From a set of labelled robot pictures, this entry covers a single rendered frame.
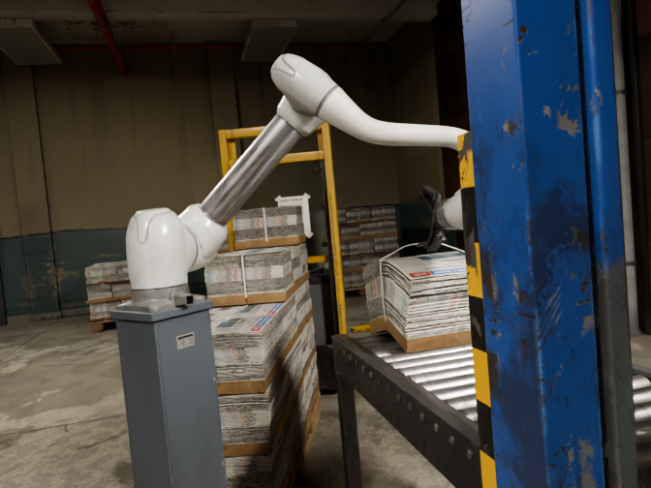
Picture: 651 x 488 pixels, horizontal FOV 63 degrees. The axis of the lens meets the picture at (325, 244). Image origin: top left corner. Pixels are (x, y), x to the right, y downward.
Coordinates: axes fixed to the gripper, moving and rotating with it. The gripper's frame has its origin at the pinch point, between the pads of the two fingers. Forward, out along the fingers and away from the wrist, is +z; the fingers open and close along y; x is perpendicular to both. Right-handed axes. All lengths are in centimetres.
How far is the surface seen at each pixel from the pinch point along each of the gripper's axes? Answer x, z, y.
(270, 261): -36, 87, 8
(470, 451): -26, -71, 45
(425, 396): -24, -48, 41
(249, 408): -55, 38, 60
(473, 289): -45, -112, 14
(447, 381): -15, -40, 41
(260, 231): -33, 147, -10
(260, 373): -51, 35, 48
